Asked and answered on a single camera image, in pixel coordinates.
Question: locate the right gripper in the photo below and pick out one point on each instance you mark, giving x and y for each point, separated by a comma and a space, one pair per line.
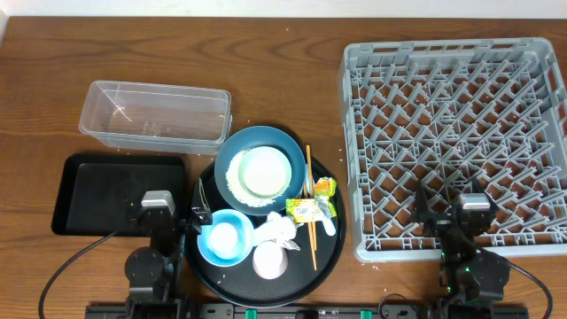
422, 206

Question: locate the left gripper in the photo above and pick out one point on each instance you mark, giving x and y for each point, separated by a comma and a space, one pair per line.
205, 213

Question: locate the small white cup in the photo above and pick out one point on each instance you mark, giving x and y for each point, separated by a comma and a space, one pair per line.
223, 240

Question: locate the white rice pile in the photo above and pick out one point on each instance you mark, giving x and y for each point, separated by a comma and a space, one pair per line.
237, 189

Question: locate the light green bowl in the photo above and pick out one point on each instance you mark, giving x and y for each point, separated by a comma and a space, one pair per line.
264, 172

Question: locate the white tissue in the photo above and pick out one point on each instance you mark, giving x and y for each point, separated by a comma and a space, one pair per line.
279, 229

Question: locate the pink cup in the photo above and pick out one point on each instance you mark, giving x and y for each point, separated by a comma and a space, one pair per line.
269, 260

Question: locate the yellow green snack wrapper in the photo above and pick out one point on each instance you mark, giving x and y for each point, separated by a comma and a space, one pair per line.
305, 210

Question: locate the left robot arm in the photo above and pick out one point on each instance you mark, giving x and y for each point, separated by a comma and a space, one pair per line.
155, 272

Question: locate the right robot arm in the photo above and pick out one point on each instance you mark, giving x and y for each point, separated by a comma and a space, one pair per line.
474, 280

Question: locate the grey dishwasher rack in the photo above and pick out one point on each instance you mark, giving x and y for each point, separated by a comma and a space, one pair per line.
437, 114

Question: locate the clear plastic waste bin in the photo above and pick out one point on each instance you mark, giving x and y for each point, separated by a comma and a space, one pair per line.
157, 117

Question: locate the light blue saucer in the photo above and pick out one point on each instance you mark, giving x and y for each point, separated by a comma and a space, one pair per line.
244, 228

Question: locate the round black serving tray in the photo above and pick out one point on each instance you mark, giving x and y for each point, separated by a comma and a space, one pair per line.
241, 285

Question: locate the dark blue plate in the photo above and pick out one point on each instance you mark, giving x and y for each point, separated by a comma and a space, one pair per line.
257, 136

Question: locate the wooden chopstick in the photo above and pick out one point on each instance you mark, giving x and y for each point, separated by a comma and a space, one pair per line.
310, 193
305, 190

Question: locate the black rectangular tray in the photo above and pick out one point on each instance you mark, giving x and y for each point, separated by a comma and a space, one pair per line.
99, 193

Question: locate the white plastic spoon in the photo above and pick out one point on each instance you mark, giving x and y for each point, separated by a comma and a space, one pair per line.
328, 225

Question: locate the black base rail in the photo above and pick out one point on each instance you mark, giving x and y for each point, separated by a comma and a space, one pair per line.
228, 311

